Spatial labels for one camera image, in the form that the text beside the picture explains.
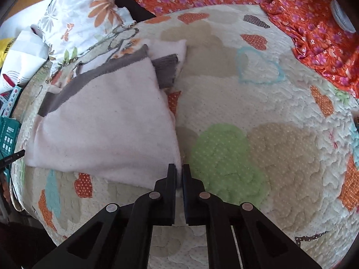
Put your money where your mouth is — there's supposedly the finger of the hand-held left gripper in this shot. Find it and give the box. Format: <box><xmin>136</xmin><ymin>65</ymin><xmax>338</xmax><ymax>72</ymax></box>
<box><xmin>0</xmin><ymin>150</ymin><xmax>26</xmax><ymax>169</ymax></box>

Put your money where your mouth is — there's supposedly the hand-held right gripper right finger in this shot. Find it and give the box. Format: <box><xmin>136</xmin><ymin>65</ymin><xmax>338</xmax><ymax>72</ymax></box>
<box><xmin>182</xmin><ymin>163</ymin><xmax>323</xmax><ymax>269</ymax></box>

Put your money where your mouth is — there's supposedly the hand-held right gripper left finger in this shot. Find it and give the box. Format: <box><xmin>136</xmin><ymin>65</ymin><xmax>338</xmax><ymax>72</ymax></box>
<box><xmin>31</xmin><ymin>163</ymin><xmax>177</xmax><ymax>269</ymax></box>

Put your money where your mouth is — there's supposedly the pale pink branch-print sweater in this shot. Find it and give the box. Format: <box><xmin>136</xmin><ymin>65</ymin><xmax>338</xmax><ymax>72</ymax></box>
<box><xmin>25</xmin><ymin>39</ymin><xmax>188</xmax><ymax>189</ymax></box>

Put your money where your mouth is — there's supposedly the teal box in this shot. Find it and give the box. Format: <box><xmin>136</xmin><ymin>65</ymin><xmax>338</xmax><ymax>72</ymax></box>
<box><xmin>0</xmin><ymin>116</ymin><xmax>22</xmax><ymax>160</ymax></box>

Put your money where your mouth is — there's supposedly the yellow plastic bag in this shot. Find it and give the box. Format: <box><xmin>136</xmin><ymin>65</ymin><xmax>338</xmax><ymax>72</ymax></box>
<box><xmin>0</xmin><ymin>38</ymin><xmax>17</xmax><ymax>70</ymax></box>

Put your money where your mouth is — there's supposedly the white plastic bag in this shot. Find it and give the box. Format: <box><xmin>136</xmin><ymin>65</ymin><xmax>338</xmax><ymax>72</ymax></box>
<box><xmin>0</xmin><ymin>0</ymin><xmax>54</xmax><ymax>94</ymax></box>

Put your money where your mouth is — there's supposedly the quilted heart-pattern blanket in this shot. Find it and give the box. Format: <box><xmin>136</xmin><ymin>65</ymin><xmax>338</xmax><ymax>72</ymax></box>
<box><xmin>10</xmin><ymin>4</ymin><xmax>359</xmax><ymax>269</ymax></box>

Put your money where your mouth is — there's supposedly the white floral pillow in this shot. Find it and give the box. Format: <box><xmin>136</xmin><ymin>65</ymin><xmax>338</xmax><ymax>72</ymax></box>
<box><xmin>38</xmin><ymin>0</ymin><xmax>136</xmax><ymax>70</ymax></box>

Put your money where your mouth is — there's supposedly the dark cloth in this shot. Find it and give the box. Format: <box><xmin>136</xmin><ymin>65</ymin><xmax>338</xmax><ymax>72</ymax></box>
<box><xmin>102</xmin><ymin>0</ymin><xmax>156</xmax><ymax>23</ymax></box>

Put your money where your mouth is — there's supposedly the grey round object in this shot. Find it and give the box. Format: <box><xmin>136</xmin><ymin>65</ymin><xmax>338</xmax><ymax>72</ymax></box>
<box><xmin>330</xmin><ymin>0</ymin><xmax>357</xmax><ymax>33</ymax></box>

